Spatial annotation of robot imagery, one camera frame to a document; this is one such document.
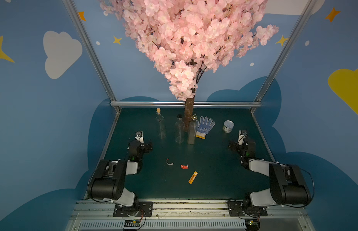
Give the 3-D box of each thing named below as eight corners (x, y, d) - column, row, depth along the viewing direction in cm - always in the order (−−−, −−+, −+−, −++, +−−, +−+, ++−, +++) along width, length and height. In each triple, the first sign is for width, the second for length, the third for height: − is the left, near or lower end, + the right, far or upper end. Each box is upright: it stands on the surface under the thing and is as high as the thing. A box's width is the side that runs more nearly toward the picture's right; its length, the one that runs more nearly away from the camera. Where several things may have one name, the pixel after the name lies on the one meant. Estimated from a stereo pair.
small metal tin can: (223, 133, 108) (225, 129, 104) (221, 124, 114) (222, 120, 110) (234, 133, 108) (236, 129, 104) (231, 124, 114) (233, 120, 110)
